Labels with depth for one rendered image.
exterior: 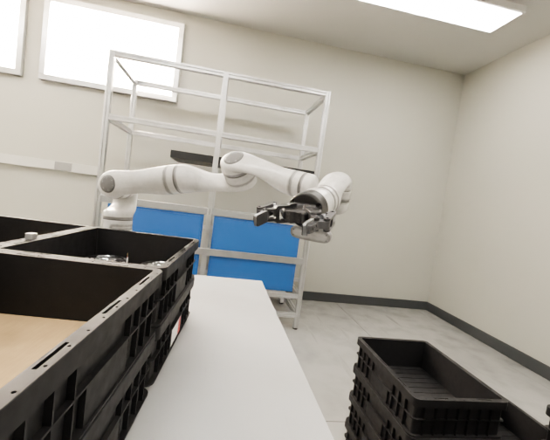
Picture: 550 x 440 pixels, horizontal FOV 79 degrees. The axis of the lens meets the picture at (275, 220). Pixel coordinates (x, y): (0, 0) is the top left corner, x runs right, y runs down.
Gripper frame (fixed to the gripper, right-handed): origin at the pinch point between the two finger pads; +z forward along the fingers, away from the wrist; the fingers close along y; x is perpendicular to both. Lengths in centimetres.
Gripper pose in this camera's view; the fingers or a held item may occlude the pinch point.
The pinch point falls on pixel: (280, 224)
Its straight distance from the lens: 57.2
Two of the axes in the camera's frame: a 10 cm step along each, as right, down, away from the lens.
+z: -4.7, 2.4, -8.5
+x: -0.3, 9.6, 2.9
